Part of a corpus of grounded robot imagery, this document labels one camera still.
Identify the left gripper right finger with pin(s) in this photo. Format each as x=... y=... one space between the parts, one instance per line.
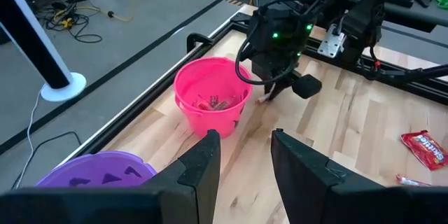
x=301 y=189

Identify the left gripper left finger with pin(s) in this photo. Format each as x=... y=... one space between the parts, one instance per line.
x=199 y=182

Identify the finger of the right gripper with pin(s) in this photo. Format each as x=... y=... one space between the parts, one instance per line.
x=283 y=89
x=273 y=91

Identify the Smarties candy roll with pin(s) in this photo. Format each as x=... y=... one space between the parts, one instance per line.
x=263 y=99
x=409 y=181
x=224 y=105
x=203 y=105
x=214 y=101

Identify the red Skittles pack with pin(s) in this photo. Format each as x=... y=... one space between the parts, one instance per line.
x=425 y=148

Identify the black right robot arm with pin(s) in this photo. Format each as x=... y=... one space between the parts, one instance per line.
x=367 y=0

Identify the pink halloween bucket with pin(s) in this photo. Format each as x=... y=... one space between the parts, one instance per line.
x=196 y=119

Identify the purple halloween bucket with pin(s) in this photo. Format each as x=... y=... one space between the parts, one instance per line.
x=87 y=168

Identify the black pole with white base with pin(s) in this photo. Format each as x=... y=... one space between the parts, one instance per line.
x=35 y=42

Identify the silver mounting bracket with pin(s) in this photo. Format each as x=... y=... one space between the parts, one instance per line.
x=330 y=42

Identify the black frame clamp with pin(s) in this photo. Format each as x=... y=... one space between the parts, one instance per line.
x=190 y=40

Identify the black aluminium table frame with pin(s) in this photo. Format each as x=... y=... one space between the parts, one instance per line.
x=420 y=89

